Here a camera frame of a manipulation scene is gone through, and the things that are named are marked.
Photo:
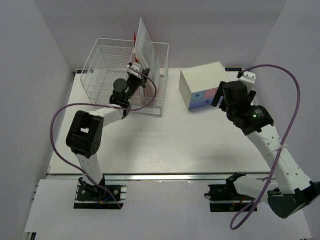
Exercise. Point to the pink drawer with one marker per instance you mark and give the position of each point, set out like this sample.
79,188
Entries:
209,93

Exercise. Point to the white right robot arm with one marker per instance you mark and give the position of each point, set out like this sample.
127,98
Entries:
294,189

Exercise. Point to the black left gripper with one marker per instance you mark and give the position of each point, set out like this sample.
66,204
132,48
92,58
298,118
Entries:
142,81

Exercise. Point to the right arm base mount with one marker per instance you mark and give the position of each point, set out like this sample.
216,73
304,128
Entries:
226,197

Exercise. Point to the clear plastic bag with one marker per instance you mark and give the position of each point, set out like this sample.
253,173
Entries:
146,53

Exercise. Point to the periwinkle blue drawer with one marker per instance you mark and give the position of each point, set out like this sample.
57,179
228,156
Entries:
200,103

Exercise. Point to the white mini drawer cabinet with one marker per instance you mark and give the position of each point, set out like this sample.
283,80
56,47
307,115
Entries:
200,78

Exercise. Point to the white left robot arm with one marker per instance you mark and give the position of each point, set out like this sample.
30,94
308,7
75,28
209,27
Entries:
85,133

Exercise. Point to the red folder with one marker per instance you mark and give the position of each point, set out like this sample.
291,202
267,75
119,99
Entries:
136,59

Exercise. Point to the blue label sticker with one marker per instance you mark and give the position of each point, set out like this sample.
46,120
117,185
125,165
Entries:
233,69

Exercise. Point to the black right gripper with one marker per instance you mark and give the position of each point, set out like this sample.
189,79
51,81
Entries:
219,93

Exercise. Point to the white wire mesh organizer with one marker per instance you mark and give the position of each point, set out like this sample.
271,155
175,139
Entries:
108,61

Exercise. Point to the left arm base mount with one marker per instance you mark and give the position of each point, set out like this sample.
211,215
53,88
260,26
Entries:
91,197

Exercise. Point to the light blue drawer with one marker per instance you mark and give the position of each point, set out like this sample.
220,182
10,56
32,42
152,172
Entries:
197,95

